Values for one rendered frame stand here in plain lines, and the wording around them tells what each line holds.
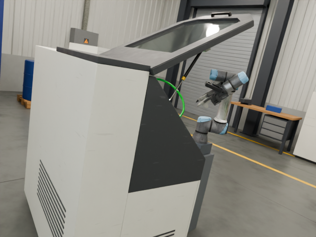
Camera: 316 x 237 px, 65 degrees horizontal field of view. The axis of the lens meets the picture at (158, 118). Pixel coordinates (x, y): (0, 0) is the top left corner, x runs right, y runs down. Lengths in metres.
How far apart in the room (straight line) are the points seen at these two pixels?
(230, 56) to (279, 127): 3.10
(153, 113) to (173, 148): 0.29
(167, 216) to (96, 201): 0.56
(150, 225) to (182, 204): 0.26
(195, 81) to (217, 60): 1.09
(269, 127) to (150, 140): 5.32
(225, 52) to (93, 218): 7.70
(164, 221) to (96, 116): 0.90
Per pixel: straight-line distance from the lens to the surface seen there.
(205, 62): 8.96
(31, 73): 6.31
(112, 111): 1.21
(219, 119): 2.25
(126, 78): 1.21
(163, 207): 1.70
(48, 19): 8.25
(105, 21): 9.16
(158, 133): 1.40
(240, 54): 8.38
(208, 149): 2.35
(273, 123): 6.50
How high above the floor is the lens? 1.52
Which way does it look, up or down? 12 degrees down
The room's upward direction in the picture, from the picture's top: 11 degrees clockwise
